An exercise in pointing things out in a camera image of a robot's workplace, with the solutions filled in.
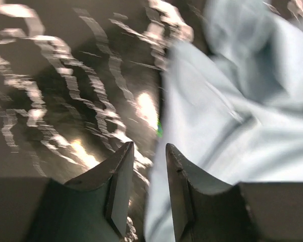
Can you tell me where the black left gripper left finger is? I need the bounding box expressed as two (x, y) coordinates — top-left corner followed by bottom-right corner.
(25, 142), (134, 241)

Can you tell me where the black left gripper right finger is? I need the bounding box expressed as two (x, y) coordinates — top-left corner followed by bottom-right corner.
(166, 144), (303, 241)

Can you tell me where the light blue t shirt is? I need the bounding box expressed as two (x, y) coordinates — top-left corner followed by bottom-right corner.
(144, 1), (303, 241)

